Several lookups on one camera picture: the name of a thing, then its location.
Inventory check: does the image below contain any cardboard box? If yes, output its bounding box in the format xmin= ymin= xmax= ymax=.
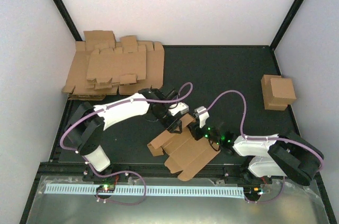
xmin=269 ymin=78 xmax=297 ymax=105
xmin=147 ymin=114 xmax=220 ymax=182
xmin=261 ymin=75 xmax=288 ymax=111

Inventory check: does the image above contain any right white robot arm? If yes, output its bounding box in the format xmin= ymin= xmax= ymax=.
xmin=188 ymin=122 xmax=324 ymax=186

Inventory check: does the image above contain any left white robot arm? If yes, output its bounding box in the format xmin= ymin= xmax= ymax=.
xmin=60 ymin=88 xmax=189 ymax=181

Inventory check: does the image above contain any right controller circuit board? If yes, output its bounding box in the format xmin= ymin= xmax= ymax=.
xmin=244 ymin=186 xmax=267 ymax=196

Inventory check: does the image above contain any controller circuit board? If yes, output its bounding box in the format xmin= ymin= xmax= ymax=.
xmin=244 ymin=186 xmax=267 ymax=196
xmin=96 ymin=184 xmax=115 ymax=193

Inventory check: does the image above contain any left controller circuit board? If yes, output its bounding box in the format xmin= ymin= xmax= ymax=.
xmin=96 ymin=184 xmax=115 ymax=193

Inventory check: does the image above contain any stack of flat cardboard blanks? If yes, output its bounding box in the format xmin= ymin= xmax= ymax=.
xmin=62 ymin=30 xmax=165 ymax=100

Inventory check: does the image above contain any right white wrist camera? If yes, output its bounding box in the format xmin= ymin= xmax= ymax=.
xmin=193 ymin=106 xmax=209 ymax=128

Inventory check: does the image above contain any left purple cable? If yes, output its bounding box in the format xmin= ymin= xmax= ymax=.
xmin=60 ymin=82 xmax=193 ymax=205

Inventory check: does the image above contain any purple cable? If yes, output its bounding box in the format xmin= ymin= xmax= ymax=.
xmin=195 ymin=90 xmax=325 ymax=204
xmin=60 ymin=82 xmax=193 ymax=205

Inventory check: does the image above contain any light blue slotted cable duct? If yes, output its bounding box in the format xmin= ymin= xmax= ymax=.
xmin=44 ymin=184 xmax=245 ymax=199

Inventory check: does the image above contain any right black frame post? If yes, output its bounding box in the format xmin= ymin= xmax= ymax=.
xmin=270 ymin=0 xmax=304 ymax=51

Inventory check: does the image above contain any black frame post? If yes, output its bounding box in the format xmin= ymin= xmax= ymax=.
xmin=270 ymin=0 xmax=304 ymax=51
xmin=52 ymin=0 xmax=82 ymax=41

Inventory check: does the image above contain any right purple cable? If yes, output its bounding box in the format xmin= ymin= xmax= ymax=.
xmin=195 ymin=90 xmax=325 ymax=204

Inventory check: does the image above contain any left black frame post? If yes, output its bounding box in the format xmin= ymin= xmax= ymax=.
xmin=52 ymin=0 xmax=82 ymax=41

